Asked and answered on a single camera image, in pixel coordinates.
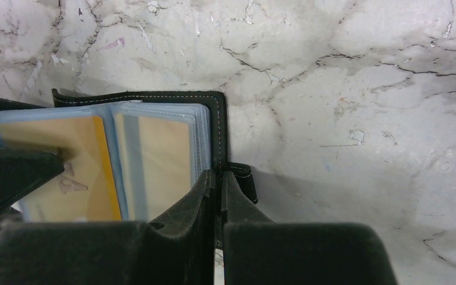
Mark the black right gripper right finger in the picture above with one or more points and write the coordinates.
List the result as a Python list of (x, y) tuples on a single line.
[(257, 250)]

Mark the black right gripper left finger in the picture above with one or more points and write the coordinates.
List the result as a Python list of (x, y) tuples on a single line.
[(177, 247)]

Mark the black card holder wallet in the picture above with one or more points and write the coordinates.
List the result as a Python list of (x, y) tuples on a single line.
[(205, 112)]

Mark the gold yellow card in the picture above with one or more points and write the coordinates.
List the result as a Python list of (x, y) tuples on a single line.
[(156, 163)]

